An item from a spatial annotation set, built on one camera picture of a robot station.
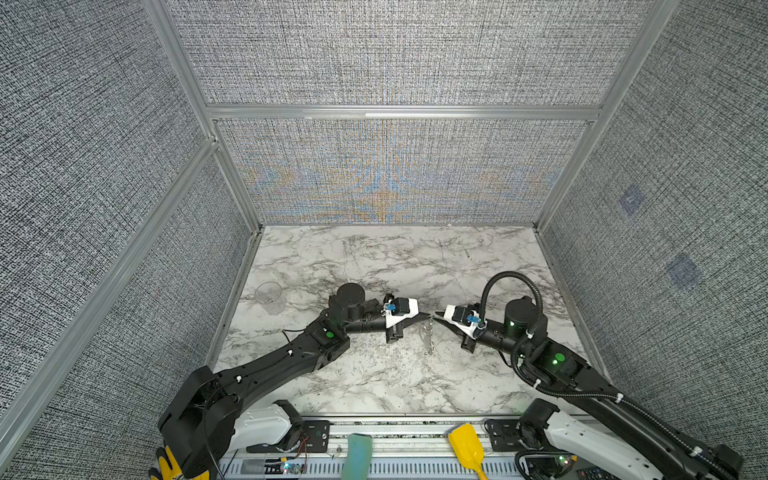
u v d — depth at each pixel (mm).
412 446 732
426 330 701
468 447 718
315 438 734
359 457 702
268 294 965
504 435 732
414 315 577
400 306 560
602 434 551
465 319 549
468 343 605
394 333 616
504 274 498
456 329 583
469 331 585
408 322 577
